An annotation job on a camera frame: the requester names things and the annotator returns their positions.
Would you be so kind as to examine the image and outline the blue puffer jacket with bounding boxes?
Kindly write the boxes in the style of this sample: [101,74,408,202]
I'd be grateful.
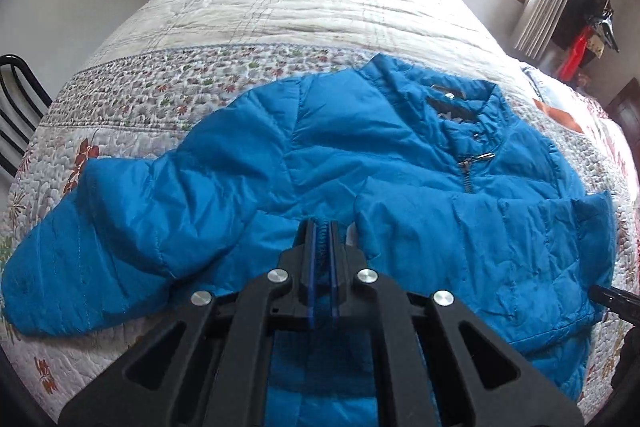
[1,54,616,426]

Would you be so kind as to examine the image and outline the dark brown wooden door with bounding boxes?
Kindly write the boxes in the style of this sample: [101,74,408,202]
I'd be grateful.
[605,78,640,165]

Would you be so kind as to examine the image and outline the black metal chair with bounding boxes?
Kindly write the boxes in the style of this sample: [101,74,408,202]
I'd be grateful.
[1,54,52,178]

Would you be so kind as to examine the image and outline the floral quilted bedspread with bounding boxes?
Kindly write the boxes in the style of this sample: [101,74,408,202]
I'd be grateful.
[1,0,639,426]

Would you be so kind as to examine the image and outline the red and black hanging clothes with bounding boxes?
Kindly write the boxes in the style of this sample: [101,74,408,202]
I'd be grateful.
[551,0,620,83]

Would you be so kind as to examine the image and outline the floral pillow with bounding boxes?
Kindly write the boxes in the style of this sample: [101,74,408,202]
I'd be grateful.
[518,62,624,146]

